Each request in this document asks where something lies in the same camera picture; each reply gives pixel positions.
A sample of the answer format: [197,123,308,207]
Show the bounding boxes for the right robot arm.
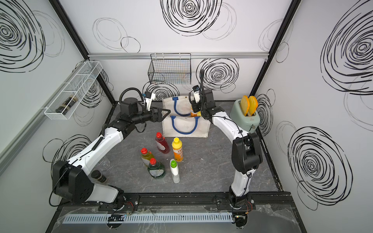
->
[190,70,263,209]

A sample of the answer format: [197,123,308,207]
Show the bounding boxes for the white bottle green cap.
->
[170,159,180,183]

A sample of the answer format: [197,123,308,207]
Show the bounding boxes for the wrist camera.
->
[191,85,201,103]
[143,91,155,111]

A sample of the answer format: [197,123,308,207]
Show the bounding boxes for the right bread slice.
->
[248,96,258,116]

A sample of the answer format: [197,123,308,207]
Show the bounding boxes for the dark bottle on shelf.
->
[55,96,78,115]

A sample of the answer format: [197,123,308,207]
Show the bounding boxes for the black wire wall basket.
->
[148,53,192,84]

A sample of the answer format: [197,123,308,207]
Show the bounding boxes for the grey slotted cable duct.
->
[62,213,234,224]

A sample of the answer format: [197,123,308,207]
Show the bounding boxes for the yellow-green soap bottle red cap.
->
[141,148,154,167]

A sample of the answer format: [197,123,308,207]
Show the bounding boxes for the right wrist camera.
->
[191,85,201,103]

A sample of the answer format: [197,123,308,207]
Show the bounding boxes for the orange soap bottle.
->
[172,137,184,162]
[190,108,202,117]

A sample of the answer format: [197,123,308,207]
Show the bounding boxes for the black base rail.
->
[61,192,295,212]

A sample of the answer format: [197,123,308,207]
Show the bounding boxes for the bread slice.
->
[240,95,250,116]
[248,96,258,116]

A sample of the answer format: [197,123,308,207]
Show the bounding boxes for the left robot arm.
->
[51,87,171,204]

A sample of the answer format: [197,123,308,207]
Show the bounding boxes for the white wire wall shelf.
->
[44,60,103,120]

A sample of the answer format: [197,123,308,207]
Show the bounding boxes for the small dark jar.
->
[91,170,107,184]

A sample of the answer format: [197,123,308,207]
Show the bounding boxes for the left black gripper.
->
[132,106,171,126]

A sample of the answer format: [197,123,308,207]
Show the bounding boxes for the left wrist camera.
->
[143,91,155,111]

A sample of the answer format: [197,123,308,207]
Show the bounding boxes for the white canvas bag blue handles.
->
[162,96,210,138]

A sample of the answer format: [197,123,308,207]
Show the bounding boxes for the mint green toaster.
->
[229,100,260,134]

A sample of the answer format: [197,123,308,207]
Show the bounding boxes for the left bread slice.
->
[240,95,250,116]

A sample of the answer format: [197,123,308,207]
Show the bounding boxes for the dark green soap bottle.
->
[148,158,166,179]

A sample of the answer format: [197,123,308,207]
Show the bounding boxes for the clear drinking glass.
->
[98,156,111,171]

